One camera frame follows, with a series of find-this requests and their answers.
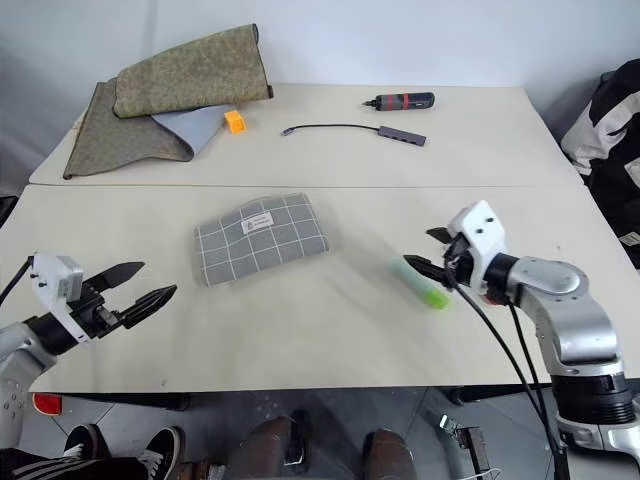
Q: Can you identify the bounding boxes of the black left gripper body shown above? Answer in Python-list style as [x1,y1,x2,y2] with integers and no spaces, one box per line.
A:
[67,281,127,344]

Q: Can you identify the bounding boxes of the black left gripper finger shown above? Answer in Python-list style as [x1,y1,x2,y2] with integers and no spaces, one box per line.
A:
[119,284,179,331]
[82,261,147,297]

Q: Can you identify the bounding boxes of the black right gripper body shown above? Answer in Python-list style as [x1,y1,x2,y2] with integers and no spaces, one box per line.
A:
[441,234,474,289]

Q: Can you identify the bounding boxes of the green highlighter pen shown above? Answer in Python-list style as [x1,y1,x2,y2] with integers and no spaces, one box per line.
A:
[389,256,452,311]

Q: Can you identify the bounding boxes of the grey checked fabric pouch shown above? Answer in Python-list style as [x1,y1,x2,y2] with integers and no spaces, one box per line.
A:
[193,192,333,289]

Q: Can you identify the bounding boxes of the small red plastic part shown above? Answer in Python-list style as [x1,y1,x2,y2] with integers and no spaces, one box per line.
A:
[31,393,63,417]

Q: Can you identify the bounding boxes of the flat olive speckled cloth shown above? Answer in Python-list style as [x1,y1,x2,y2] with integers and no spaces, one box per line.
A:
[62,80,195,180]

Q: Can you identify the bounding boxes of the black sneaker with white sole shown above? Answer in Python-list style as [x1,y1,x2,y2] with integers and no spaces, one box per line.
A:
[63,423,110,462]
[137,425,187,480]

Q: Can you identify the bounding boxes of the black red electric screwdriver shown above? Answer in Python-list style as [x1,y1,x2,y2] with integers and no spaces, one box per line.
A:
[360,91,437,113]

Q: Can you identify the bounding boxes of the black trousers with white stripes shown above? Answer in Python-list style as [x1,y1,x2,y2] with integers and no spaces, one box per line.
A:
[0,446,152,480]

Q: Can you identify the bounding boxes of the light grey-blue cloth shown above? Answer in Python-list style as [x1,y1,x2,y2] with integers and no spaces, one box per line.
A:
[149,103,237,158]

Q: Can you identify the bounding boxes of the brown rounded shape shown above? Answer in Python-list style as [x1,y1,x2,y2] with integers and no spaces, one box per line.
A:
[363,428,419,480]
[238,415,297,480]

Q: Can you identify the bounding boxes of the small orange block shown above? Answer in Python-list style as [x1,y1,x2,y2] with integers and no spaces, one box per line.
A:
[223,109,249,136]

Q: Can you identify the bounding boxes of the black and white jacket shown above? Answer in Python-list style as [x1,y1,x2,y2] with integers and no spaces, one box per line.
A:
[560,58,640,272]

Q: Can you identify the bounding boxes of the folded olive speckled cloth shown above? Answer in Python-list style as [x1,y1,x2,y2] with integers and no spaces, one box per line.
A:
[113,23,275,121]

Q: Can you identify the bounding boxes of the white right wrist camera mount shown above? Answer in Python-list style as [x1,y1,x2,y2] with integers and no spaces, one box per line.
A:
[445,200,509,292]

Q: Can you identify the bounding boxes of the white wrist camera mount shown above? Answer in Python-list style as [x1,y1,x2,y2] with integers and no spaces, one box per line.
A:
[445,200,509,292]
[27,253,94,347]

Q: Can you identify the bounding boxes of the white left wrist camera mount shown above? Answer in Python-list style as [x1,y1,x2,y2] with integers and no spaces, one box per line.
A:
[27,253,94,347]

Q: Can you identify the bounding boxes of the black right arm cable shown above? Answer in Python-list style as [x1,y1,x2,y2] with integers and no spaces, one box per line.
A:
[505,294,569,451]
[448,282,569,480]

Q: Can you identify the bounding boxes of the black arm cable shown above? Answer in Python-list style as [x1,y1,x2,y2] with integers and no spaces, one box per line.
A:
[448,282,569,480]
[505,294,569,451]
[0,259,37,307]

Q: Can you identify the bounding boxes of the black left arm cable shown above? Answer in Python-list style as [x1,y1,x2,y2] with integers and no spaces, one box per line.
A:
[0,259,37,307]

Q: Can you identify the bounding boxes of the grey USB hub with cable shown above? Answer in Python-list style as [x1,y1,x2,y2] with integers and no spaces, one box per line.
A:
[280,123,430,150]

